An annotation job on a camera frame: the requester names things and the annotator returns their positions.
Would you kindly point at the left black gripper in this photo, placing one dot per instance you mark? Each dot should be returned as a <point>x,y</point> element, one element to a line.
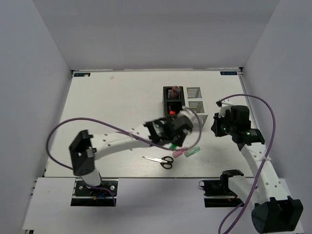
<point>179,142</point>

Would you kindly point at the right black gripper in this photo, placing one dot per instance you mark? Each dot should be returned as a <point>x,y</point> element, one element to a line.
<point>215,126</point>

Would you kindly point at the green cap black highlighter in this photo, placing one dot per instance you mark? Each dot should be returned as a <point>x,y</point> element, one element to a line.
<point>173,146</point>

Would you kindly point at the clear tube of crayons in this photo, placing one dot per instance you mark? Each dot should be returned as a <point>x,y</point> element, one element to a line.
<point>175,92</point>

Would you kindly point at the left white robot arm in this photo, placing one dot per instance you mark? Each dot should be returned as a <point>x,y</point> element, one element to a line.
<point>86,148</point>

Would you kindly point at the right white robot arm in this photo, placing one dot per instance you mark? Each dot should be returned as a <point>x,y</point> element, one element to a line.
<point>272,208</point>

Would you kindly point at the pink translucent small case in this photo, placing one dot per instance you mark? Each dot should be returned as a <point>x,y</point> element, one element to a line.
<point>179,152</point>

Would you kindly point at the green translucent small case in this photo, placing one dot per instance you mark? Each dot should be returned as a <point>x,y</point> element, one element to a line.
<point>192,151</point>

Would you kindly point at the black slotted pen holder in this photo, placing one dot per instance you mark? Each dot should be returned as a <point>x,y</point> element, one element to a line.
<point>178,103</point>

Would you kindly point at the white slotted pen holder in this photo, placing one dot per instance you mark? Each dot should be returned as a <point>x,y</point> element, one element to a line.
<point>195,101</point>

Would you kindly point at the right blue corner label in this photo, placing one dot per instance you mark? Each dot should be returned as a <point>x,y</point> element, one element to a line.
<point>228,73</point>

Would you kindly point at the blue corner label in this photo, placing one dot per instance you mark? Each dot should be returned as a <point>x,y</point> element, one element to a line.
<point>228,73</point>
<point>82,74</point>

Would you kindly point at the left blue corner label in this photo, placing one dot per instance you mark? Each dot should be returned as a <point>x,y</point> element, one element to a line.
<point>82,74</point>

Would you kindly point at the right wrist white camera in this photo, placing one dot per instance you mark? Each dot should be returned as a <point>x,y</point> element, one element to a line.
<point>224,105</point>

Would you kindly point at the black handled scissors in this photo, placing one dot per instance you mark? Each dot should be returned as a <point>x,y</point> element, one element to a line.
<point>165,162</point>

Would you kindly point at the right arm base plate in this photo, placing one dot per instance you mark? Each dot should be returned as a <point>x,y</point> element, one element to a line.
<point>216,197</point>

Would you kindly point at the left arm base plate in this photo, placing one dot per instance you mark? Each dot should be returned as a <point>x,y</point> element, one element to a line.
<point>84,196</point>

